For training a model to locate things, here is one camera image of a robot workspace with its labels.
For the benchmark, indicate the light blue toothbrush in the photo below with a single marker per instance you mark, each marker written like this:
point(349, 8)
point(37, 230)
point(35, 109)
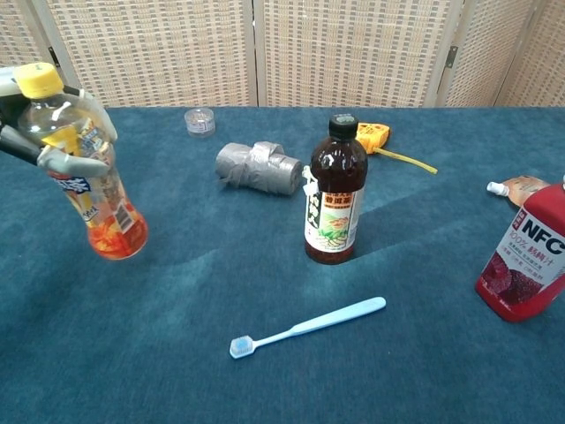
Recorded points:
point(326, 319)

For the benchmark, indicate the red NFC juice bottle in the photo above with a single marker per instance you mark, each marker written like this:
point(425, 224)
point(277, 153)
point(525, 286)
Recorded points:
point(521, 282)

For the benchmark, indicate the black screen hinge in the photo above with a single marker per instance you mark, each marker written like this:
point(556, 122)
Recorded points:
point(54, 55)
point(451, 56)

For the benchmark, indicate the blue carpet table cloth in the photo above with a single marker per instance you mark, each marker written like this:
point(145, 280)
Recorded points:
point(220, 274)

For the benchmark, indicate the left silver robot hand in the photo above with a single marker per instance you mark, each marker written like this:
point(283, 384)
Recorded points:
point(70, 163)

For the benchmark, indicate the orange drink pouch white spout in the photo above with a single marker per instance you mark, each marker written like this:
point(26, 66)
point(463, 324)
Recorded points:
point(523, 187)

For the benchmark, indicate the dark brown tea bottle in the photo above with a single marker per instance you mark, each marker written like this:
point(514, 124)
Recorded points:
point(335, 168)

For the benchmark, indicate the yellow tape measure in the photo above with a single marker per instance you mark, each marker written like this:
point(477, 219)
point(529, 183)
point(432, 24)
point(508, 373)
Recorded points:
point(373, 134)

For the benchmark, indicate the woven folding screen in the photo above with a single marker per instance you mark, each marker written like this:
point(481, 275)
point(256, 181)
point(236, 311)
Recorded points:
point(154, 53)

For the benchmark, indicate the grey duct tape bundle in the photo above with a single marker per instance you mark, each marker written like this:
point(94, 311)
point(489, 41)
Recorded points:
point(265, 168)

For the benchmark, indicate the orange tea bottle yellow cap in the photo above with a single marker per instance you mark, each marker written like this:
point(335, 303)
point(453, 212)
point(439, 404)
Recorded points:
point(115, 221)

